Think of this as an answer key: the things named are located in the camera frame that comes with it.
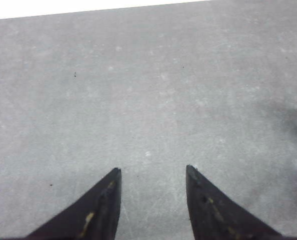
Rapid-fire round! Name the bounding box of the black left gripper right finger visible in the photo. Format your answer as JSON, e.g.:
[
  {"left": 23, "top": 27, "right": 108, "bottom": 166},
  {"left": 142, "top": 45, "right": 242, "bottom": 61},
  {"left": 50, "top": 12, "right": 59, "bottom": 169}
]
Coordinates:
[{"left": 185, "top": 165, "right": 282, "bottom": 240}]

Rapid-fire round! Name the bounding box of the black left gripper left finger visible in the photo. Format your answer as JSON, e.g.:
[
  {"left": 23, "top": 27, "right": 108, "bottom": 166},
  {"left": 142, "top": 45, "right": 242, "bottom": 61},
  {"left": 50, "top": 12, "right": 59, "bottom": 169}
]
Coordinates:
[{"left": 26, "top": 167, "right": 122, "bottom": 240}]

